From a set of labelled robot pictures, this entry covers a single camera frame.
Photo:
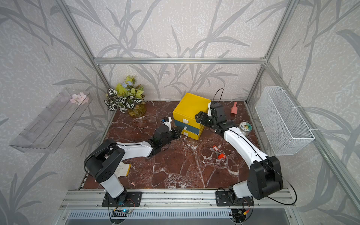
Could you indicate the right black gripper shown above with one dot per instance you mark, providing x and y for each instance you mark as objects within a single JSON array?
[{"x": 201, "y": 116}]

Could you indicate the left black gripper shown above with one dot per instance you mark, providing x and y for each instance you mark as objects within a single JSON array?
[{"x": 176, "y": 134}]

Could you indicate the yellow drawer cabinet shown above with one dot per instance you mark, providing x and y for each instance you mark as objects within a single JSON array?
[{"x": 185, "y": 112}]

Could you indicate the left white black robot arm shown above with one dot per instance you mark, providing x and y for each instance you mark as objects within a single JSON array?
[{"x": 102, "y": 163}]

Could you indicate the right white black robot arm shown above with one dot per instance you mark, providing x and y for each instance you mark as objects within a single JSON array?
[{"x": 264, "y": 176}]

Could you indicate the pink plastic scoop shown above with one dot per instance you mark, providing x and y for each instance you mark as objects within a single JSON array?
[{"x": 234, "y": 109}]

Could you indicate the artificial potted plant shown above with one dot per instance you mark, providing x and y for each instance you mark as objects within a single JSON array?
[{"x": 127, "y": 97}]

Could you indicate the white work glove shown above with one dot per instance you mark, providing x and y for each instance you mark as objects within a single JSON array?
[{"x": 122, "y": 169}]

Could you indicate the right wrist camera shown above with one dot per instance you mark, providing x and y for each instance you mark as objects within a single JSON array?
[{"x": 216, "y": 109}]

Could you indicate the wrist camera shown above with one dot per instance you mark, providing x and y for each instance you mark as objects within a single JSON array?
[
  {"x": 167, "y": 122},
  {"x": 216, "y": 109}
]

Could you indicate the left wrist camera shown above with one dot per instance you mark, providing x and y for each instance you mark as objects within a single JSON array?
[{"x": 167, "y": 122}]

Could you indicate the white wire basket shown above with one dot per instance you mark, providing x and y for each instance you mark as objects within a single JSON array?
[{"x": 285, "y": 128}]

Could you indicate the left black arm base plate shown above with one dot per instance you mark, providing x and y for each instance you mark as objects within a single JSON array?
[{"x": 125, "y": 199}]

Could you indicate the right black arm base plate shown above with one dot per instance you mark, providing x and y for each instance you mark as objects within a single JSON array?
[{"x": 228, "y": 198}]

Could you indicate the aluminium frame crossbar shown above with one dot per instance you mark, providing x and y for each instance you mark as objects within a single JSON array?
[{"x": 179, "y": 60}]

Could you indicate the aluminium front rail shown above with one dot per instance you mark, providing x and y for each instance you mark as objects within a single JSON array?
[{"x": 91, "y": 199}]

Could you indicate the clear acrylic wall shelf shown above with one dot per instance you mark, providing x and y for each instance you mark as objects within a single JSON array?
[{"x": 49, "y": 129}]

